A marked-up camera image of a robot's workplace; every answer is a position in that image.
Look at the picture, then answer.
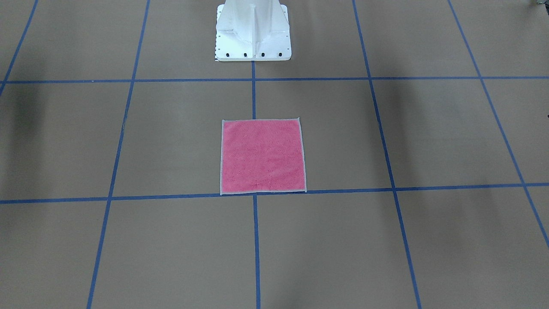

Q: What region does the pink and grey towel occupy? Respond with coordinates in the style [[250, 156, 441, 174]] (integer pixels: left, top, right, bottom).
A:
[[219, 118, 308, 195]]

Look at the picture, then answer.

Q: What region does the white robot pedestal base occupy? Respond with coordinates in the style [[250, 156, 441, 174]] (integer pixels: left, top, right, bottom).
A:
[[214, 0, 292, 61]]

